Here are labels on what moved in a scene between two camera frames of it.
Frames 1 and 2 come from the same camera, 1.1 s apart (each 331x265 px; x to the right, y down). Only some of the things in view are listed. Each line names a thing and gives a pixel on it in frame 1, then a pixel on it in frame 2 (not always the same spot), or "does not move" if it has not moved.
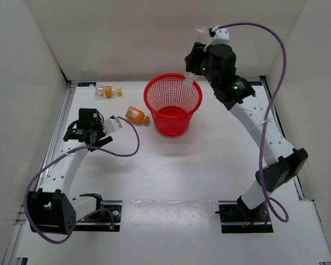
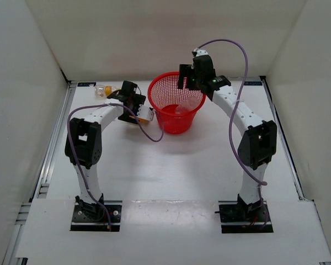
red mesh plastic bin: (172, 103) does not move
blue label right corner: (255, 83) does not move
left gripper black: (100, 142) -> (138, 100)
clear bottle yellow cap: (102, 91) does not move
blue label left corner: (86, 84) does not move
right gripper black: (198, 53) -> (185, 70)
